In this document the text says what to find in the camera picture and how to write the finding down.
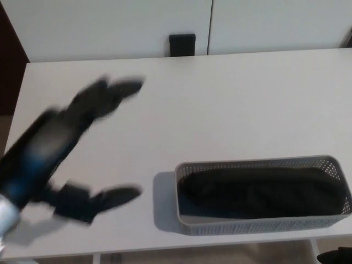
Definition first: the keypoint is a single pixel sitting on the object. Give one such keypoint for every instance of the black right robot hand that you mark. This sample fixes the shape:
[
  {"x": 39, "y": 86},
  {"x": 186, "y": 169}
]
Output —
[{"x": 335, "y": 257}]

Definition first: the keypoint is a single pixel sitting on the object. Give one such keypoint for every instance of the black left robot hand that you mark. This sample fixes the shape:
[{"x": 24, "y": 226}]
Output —
[{"x": 46, "y": 148}]

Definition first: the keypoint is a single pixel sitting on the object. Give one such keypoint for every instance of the grey perforated plastic basket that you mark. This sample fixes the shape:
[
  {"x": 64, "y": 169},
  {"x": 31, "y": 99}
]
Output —
[{"x": 247, "y": 226}]

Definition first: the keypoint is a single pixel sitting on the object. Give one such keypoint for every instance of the dark brown wooden panel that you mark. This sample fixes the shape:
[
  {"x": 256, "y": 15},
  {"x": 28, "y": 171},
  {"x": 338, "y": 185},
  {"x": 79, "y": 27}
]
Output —
[{"x": 11, "y": 55}]

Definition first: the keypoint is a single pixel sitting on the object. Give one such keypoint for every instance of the black bracket clip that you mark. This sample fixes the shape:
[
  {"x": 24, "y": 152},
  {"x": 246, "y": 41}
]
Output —
[{"x": 182, "y": 44}]

